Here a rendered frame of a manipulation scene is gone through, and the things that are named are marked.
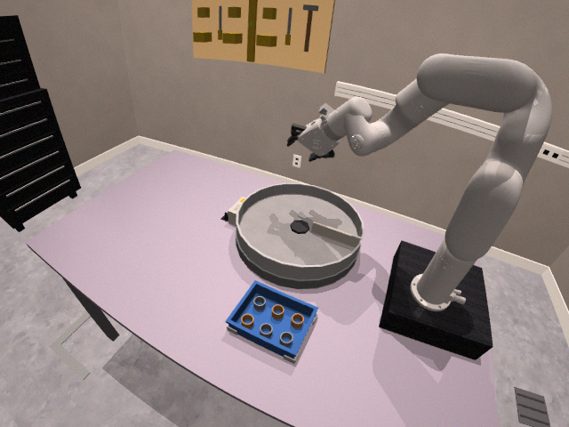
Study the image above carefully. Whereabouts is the bronze bushing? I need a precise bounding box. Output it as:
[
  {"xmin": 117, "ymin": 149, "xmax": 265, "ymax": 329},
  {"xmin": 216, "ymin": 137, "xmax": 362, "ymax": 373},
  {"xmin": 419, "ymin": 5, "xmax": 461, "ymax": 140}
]
[
  {"xmin": 291, "ymin": 313, "xmax": 304, "ymax": 328},
  {"xmin": 272, "ymin": 305, "xmax": 285, "ymax": 319},
  {"xmin": 241, "ymin": 314, "xmax": 253, "ymax": 329}
]

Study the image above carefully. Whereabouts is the blue shallow tray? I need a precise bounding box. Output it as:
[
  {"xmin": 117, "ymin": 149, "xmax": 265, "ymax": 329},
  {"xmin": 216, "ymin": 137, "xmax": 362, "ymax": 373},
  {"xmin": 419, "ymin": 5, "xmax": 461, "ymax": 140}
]
[{"xmin": 226, "ymin": 280, "xmax": 318, "ymax": 359}]

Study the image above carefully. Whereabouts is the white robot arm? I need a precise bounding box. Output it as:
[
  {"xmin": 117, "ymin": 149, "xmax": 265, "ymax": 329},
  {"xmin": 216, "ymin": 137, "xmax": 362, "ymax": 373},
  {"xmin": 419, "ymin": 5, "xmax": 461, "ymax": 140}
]
[{"xmin": 318, "ymin": 53, "xmax": 552, "ymax": 311}]

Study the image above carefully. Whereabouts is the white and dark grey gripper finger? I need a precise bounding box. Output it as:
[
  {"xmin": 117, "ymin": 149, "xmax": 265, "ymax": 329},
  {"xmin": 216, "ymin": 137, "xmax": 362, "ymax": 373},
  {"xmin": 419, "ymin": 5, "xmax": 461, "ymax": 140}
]
[
  {"xmin": 286, "ymin": 124, "xmax": 307, "ymax": 147},
  {"xmin": 309, "ymin": 150, "xmax": 335, "ymax": 162}
]

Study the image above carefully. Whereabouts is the grey metal bushing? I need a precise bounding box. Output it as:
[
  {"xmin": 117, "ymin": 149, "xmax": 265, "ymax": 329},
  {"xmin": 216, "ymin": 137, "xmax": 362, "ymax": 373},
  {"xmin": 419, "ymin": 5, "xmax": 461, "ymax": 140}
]
[
  {"xmin": 253, "ymin": 296, "xmax": 266, "ymax": 310},
  {"xmin": 279, "ymin": 332, "xmax": 293, "ymax": 347},
  {"xmin": 260, "ymin": 323, "xmax": 273, "ymax": 338}
]

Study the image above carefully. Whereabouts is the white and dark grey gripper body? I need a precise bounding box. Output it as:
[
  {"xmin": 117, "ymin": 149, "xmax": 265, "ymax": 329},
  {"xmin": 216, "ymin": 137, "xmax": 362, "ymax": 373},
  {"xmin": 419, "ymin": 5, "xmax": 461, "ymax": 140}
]
[{"xmin": 298, "ymin": 118, "xmax": 341, "ymax": 157}]

